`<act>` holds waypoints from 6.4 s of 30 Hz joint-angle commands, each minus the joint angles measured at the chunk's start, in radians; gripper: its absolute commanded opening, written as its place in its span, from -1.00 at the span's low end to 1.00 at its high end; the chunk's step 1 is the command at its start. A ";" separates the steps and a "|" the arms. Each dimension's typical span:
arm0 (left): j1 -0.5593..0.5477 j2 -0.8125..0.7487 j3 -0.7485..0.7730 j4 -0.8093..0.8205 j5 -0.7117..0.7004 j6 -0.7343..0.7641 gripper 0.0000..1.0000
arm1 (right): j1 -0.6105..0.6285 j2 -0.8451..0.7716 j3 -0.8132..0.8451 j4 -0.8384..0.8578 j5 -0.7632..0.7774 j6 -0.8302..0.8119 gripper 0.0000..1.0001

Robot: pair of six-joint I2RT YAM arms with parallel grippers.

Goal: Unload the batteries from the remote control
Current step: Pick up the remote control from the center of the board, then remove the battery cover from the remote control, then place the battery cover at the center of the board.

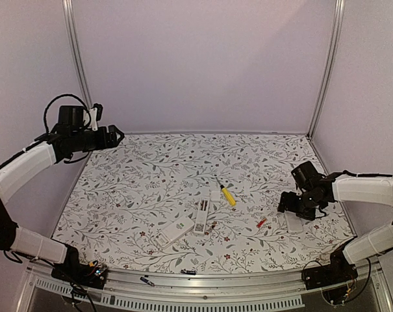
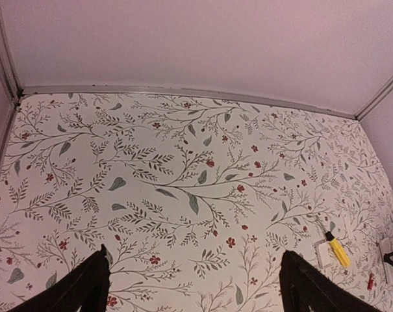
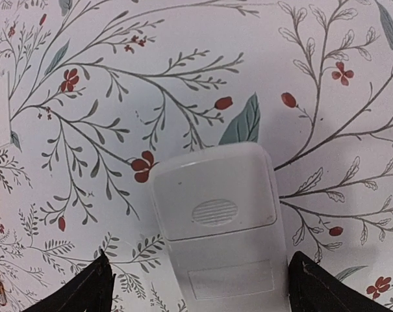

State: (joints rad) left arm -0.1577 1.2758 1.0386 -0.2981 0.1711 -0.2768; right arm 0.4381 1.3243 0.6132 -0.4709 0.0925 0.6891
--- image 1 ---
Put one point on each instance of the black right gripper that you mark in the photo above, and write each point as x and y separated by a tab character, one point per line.
290	205

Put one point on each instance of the aluminium frame post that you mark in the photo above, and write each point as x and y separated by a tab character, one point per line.
328	68
69	18

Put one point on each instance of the yellow handled screwdriver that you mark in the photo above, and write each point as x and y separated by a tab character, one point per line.
226	193

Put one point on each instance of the small white battery cover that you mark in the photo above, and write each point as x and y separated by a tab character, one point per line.
215	195

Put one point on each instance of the left aluminium frame post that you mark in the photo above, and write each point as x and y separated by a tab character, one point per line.
69	18

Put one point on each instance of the red loose battery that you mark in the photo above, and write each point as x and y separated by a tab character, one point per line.
259	224

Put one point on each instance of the aluminium front rail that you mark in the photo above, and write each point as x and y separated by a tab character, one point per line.
264	291

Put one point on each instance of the right aluminium frame post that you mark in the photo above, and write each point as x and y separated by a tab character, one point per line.
328	68

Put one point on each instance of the white remote control with batteries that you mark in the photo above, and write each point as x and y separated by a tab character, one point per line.
201	216

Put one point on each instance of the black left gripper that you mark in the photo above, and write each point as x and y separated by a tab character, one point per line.
113	142

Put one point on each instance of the floral patterned table mat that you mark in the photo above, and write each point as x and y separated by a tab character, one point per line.
125	196

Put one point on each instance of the dark battery on rail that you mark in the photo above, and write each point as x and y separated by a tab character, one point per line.
189	272

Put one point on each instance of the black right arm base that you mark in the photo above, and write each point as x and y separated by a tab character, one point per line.
326	275

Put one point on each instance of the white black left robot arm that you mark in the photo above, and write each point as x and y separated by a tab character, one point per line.
31	181

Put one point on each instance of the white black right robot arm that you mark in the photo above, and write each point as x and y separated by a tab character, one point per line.
353	191

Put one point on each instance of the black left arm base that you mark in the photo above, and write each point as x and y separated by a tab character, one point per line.
89	275

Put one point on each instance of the white air conditioner remote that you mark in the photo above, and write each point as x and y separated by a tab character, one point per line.
174	231

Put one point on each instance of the blue battery on rail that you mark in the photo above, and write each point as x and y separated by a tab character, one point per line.
148	282

